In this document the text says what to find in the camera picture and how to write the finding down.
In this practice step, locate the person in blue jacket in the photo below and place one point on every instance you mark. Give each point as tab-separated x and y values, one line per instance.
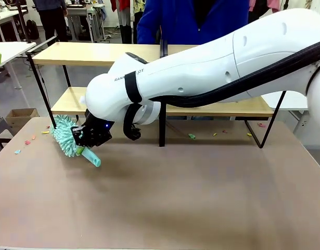
175	20

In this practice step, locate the grey workbench table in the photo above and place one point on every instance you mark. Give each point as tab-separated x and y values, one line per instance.
81	13

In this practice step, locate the black backpack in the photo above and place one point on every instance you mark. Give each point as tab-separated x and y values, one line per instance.
32	30

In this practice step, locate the large white table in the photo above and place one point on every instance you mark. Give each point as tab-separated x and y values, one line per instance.
287	102

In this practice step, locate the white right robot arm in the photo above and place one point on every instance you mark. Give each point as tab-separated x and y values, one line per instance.
201	70

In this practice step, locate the teal paper scrap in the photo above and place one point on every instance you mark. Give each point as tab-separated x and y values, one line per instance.
18	151

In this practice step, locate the person in dark clothes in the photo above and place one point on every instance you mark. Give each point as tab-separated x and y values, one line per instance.
53	18

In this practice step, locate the green paper scrap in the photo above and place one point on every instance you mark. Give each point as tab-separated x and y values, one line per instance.
192	136

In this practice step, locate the wooden shelf with black frame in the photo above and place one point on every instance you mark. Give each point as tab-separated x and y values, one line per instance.
84	53

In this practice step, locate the person in red jacket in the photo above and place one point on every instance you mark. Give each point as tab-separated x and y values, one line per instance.
126	23

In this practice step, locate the teal chenille duster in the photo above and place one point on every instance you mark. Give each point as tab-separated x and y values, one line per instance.
63	135

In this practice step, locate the cardboard box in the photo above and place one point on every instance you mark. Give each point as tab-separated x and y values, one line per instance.
19	114

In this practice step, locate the pink hanging garment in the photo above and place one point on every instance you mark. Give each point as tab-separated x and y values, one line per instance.
269	5

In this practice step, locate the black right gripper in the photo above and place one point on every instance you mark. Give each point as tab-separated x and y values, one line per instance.
97	130

